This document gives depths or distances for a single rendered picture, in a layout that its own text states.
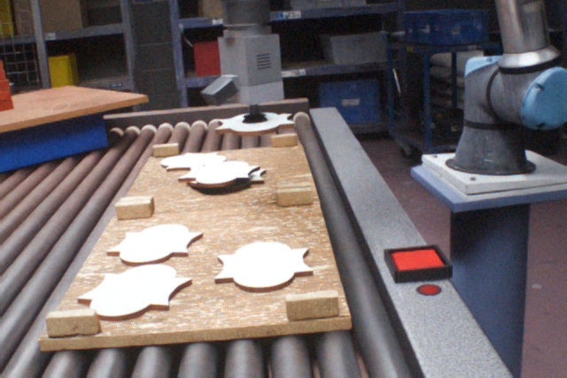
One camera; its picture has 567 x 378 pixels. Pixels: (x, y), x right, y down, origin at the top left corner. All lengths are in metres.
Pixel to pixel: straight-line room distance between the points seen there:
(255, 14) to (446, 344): 0.56
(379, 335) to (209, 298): 0.21
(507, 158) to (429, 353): 0.73
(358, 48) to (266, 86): 4.39
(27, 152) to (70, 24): 3.87
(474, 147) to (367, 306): 0.66
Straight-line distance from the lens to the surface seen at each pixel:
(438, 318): 0.78
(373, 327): 0.75
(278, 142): 1.49
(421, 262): 0.89
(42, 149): 1.69
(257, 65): 1.02
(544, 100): 1.24
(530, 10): 1.24
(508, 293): 1.48
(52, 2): 5.52
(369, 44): 5.44
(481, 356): 0.71
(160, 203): 1.19
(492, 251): 1.42
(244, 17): 1.02
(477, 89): 1.36
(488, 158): 1.38
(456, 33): 4.36
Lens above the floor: 1.29
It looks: 15 degrees down
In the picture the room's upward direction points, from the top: 4 degrees counter-clockwise
